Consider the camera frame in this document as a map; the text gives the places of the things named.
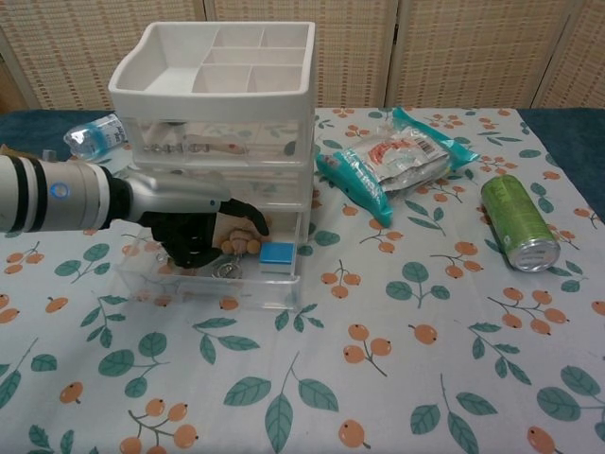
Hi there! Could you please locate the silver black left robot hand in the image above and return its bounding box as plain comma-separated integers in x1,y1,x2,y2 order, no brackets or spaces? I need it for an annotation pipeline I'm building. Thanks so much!
111,172,270,269

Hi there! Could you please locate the clear plastic drawer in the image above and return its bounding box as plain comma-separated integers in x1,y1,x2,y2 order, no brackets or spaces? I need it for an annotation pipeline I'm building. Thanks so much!
114,207,303,312
133,162,312,210
119,115,309,166

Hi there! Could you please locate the blue white eraser block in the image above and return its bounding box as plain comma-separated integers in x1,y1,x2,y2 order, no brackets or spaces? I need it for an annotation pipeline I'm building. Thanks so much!
258,242,298,275

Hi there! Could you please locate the white drawer organizer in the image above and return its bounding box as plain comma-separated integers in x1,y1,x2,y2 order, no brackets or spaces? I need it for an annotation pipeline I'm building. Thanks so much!
107,21,317,247

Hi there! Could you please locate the beaded pen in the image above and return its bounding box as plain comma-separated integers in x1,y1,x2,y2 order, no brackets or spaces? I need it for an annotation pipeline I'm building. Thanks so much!
140,140,251,156

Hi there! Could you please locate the clear plastic water bottle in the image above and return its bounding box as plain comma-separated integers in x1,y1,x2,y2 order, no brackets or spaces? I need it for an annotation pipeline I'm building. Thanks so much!
63,112,131,160

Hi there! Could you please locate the dark teal table cover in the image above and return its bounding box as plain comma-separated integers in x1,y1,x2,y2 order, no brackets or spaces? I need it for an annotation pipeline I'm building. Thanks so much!
0,107,605,165

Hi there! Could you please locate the floral fruit print tablecloth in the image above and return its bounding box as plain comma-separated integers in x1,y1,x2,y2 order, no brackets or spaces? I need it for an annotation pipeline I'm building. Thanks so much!
0,107,605,454

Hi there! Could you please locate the teal clear snack bag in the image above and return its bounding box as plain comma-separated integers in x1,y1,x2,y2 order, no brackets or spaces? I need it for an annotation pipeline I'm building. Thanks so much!
315,106,481,227

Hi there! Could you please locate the woven bamboo folding screen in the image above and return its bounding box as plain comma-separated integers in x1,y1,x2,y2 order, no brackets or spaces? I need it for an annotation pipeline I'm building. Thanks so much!
0,0,605,114

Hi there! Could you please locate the green drink can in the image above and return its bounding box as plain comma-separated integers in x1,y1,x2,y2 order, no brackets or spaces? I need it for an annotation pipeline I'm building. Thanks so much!
480,174,562,273

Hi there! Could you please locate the wooden bear keychain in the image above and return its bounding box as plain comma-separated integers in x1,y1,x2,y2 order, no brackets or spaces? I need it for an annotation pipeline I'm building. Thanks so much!
212,215,276,281

